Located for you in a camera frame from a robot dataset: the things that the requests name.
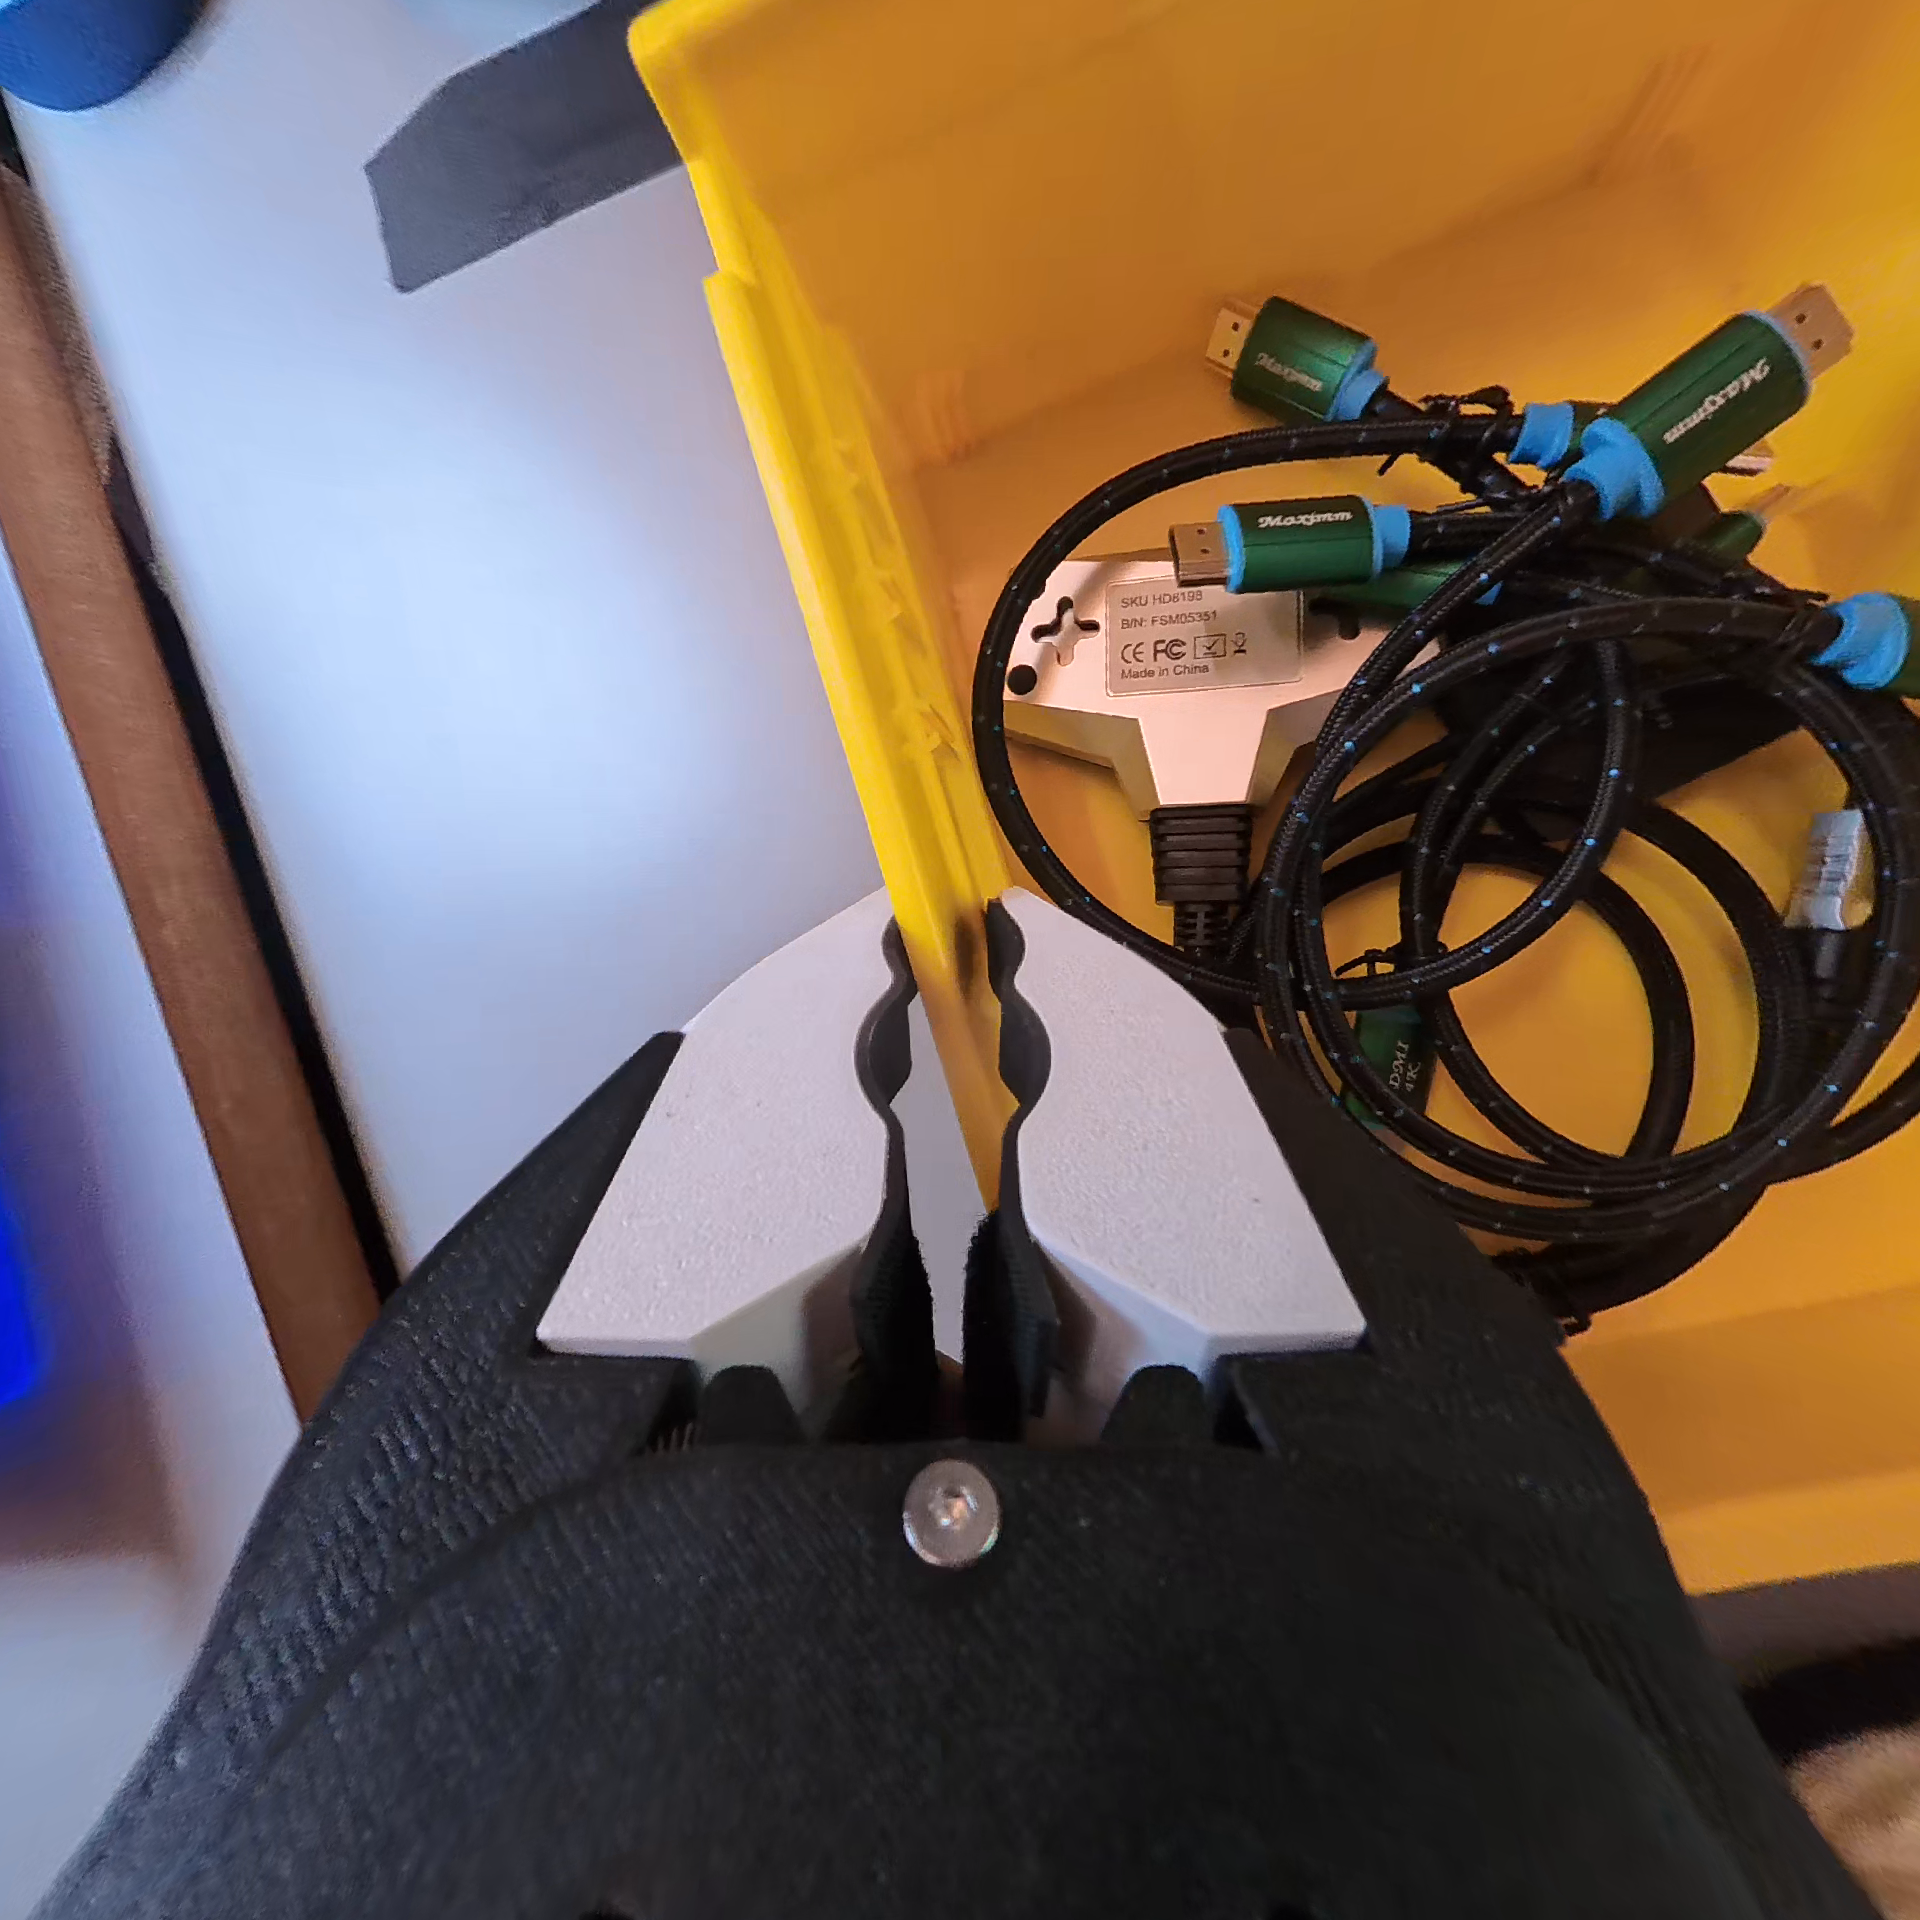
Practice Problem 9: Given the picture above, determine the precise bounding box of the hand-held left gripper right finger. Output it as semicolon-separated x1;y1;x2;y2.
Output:
956;884;1368;1441

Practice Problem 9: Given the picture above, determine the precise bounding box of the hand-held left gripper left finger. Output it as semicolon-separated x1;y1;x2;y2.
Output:
536;884;940;1441

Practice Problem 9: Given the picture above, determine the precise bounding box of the black braided video cable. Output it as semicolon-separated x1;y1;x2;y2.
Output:
1259;590;1920;1291
1166;491;1920;1203
1207;293;1615;497
972;281;1920;1246

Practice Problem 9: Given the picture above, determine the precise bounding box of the yellow plastic bin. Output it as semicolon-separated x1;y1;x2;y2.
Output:
627;0;1920;1600

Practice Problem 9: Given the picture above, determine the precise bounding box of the white desk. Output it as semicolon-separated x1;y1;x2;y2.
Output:
0;0;940;1576

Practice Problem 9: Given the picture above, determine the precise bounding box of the brown wooden bar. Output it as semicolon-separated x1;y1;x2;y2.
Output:
0;163;387;1425

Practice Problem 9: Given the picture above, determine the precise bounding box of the black tape strip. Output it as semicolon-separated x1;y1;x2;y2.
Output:
363;61;694;296

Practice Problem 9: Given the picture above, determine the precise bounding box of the blue round object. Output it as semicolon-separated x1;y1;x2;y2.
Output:
0;0;205;116

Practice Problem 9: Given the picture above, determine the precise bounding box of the silver video switch box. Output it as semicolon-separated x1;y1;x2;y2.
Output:
992;550;1446;954

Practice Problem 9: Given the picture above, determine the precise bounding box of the grey plug cable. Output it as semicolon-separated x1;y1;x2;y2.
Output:
1784;808;1878;1053

